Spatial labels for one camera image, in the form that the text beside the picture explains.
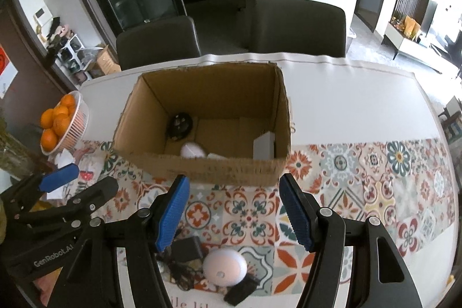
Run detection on brown wooden door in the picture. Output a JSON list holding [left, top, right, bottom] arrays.
[[0, 1, 70, 107]]

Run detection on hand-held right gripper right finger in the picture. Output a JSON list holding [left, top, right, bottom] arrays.
[[279, 173, 424, 308]]

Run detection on brown cardboard box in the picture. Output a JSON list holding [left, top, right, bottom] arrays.
[[113, 63, 292, 186]]

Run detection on white plug charger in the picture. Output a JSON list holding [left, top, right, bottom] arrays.
[[180, 142, 206, 160]]

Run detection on small cardboard box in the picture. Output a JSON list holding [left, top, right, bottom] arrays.
[[88, 44, 122, 78]]

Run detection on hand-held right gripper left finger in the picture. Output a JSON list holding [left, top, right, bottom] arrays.
[[63, 174, 191, 308]]

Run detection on black power adapter with cable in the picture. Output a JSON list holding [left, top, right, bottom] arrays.
[[159, 236, 206, 292]]

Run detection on patterned tissue pack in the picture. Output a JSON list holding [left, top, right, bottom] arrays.
[[54, 145, 111, 201]]

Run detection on white shoe rack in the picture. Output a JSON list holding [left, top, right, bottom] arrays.
[[54, 34, 92, 85]]

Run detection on glass vase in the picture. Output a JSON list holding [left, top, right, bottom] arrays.
[[0, 117, 55, 179]]

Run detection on black round device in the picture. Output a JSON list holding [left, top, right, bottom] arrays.
[[168, 112, 196, 142]]

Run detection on yellow paper bags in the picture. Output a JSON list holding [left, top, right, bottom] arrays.
[[401, 16, 422, 41]]

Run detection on white box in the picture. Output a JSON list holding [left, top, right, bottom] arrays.
[[253, 132, 277, 161]]

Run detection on dark grey chair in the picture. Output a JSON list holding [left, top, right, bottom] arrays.
[[116, 16, 202, 71], [250, 0, 347, 58]]

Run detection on clear plastic bag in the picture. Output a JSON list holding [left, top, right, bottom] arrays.
[[77, 46, 103, 65]]

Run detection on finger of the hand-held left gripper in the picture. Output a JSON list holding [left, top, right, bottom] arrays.
[[0, 164, 79, 219], [14, 176, 120, 228]]

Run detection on red and white poster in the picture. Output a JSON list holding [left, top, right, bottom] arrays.
[[0, 44, 18, 100]]

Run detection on white round device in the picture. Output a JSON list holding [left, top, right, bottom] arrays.
[[202, 249, 248, 286]]

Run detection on yellow box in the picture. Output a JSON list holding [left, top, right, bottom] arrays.
[[31, 200, 55, 213]]

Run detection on pile of plush toys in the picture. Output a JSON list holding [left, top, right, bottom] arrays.
[[38, 16, 74, 49]]

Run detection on black rectangular device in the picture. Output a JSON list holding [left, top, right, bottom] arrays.
[[224, 274, 261, 307]]

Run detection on white fruit basket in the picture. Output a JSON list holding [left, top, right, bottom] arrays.
[[39, 90, 89, 156]]

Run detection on chair with draped clothes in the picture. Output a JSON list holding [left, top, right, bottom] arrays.
[[438, 95, 462, 144]]

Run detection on television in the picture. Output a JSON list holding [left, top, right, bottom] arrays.
[[420, 0, 439, 36]]

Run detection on white television stand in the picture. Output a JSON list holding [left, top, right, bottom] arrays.
[[383, 21, 462, 75]]

